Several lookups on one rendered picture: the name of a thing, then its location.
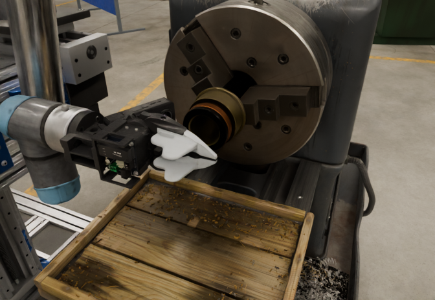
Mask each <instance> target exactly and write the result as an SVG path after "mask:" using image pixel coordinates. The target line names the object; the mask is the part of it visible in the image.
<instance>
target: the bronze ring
mask: <svg viewBox="0 0 435 300"><path fill-rule="evenodd" d="M245 122H246V112H245V108H244V106H243V104H242V102H241V100H240V99H239V98H238V97H237V96H236V95H235V94H234V93H233V92H231V91H229V90H227V89H225V88H222V87H210V88H207V89H205V90H203V91H202V92H201V93H200V94H198V96H197V98H196V99H195V102H194V103H193V104H192V105H191V106H190V109H189V111H188V112H187V114H186V115H185V116H184V119H183V126H184V127H186V128H187V130H188V131H190V132H192V133H193V134H195V135H196V136H197V137H198V138H200V140H202V141H203V142H204V143H205V144H206V145H207V146H208V147H209V148H211V149H212V150H213V151H214V150H218V149H220V148H221V147H222V146H223V145H224V144H226V143H228V142H229V141H230V140H231V139H232V138H233V137H234V136H236V135H237V134H239V133H240V132H241V131H242V129H243V127H244V125H245Z"/></svg>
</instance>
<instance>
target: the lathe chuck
mask: <svg viewBox="0 0 435 300"><path fill-rule="evenodd" d="M249 1H254V0H228V1H225V2H223V3H221V4H218V5H216V6H213V7H212V8H209V9H207V10H205V11H203V12H200V13H198V14H197V15H195V18H194V19H193V20H191V22H189V24H187V25H186V26H185V28H186V27H187V26H189V25H190V24H191V23H193V22H194V21H195V20H196V19H197V20H198V22H199V23H200V25H201V26H202V28H203V29H204V31H205V32H206V34H207V35H208V37H209V38H210V40H211V41H212V43H213V44H214V46H215V47H216V49H217V50H218V51H219V53H220V55H221V56H222V57H223V59H224V61H225V62H226V63H227V65H228V66H229V68H230V70H231V71H241V72H243V73H245V74H247V75H249V76H250V77H251V78H252V79H253V80H254V81H255V82H256V84H257V85H259V86H322V104H321V105H320V107H311V108H310V110H309V113H308V114H307V117H290V116H279V118H278V120H277V121H264V120H259V121H258V123H257V125H246V124H245V125H244V127H243V129H242V131H241V132H240V133H239V134H237V135H236V136H234V137H233V138H232V139H231V140H230V141H229V142H228V143H226V144H224V145H223V146H222V147H221V150H220V151H219V154H218V155H217V156H218V157H220V158H222V159H224V160H227V161H230V162H233V163H239V164H242V165H266V164H269V163H274V162H277V161H281V160H283V159H285V158H287V157H289V156H291V155H293V154H294V153H295V152H297V151H298V150H300V149H301V148H302V147H303V146H304V145H305V144H306V143H307V142H308V141H309V140H310V138H311V137H312V135H313V134H314V132H315V130H316V129H317V126H318V124H319V122H320V119H321V116H322V113H323V111H324V107H325V105H326V101H327V99H328V95H329V89H330V82H331V72H330V66H329V60H328V55H327V52H326V50H325V47H324V45H323V43H322V41H321V39H320V37H319V36H318V34H317V33H316V31H315V30H314V28H313V27H312V26H311V25H310V24H309V23H308V22H307V21H306V20H305V19H304V18H303V17H302V16H301V15H300V14H298V13H297V12H295V11H294V10H293V9H291V8H289V7H288V6H285V5H283V4H281V3H279V2H277V1H273V0H263V3H266V4H267V5H256V4H253V3H250V2H249ZM185 28H183V27H181V28H180V29H179V30H178V31H177V33H176V34H175V36H174V37H173V39H172V41H171V43H170V45H169V47H168V50H167V53H166V57H165V61H164V71H163V78H164V89H165V93H166V98H167V99H168V100H170V101H172V102H173V103H174V108H175V118H176V120H177V122H178V123H179V124H182V125H183V119H184V116H185V115H186V114H187V112H188V111H189V109H190V106H191V105H192V104H193V103H194V102H195V99H196V98H197V96H196V95H195V93H194V92H193V90H192V89H191V87H192V86H193V85H195V82H194V80H193V78H192V77H191V76H190V74H189V73H188V71H187V70H186V68H187V67H189V66H190V63H189V62H188V60H187V59H186V58H185V56H184V54H183V53H182V52H181V50H180V49H179V48H178V46H177V44H176V43H177V42H178V41H180V40H181V39H182V38H184V37H185V36H186V35H185V34H184V32H183V30H184V29H185Z"/></svg>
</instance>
